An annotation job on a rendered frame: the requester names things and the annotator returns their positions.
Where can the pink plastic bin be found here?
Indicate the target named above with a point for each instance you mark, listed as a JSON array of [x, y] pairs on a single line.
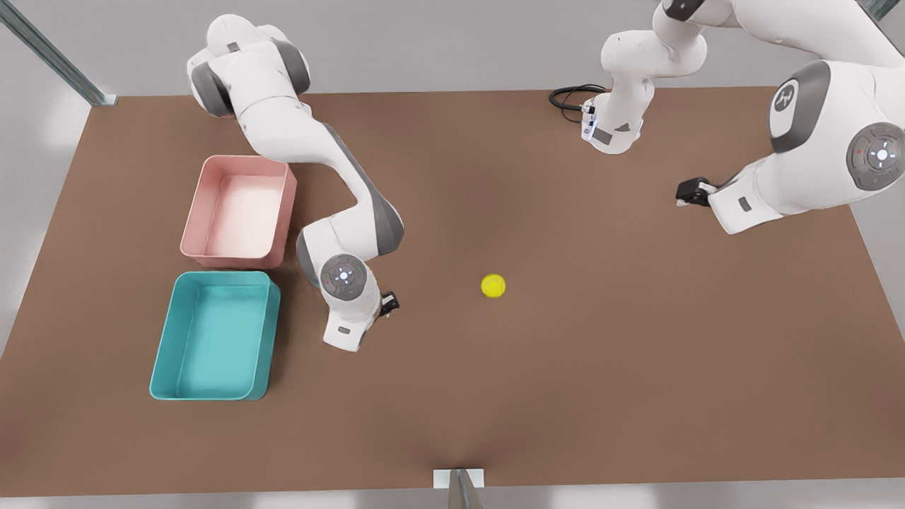
[[239, 212]]

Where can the teal plastic bin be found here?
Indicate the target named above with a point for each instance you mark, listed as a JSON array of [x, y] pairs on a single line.
[[214, 336]]

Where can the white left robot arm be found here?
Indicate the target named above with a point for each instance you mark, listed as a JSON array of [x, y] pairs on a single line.
[[813, 141]]

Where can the silver frame post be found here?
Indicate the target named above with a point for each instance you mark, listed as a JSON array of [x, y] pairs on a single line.
[[459, 488], [884, 7], [53, 53]]

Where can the yellow tennis ball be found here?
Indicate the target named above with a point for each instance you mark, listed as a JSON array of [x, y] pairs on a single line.
[[493, 285]]

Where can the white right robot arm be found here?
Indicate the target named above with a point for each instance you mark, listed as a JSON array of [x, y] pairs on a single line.
[[283, 127]]

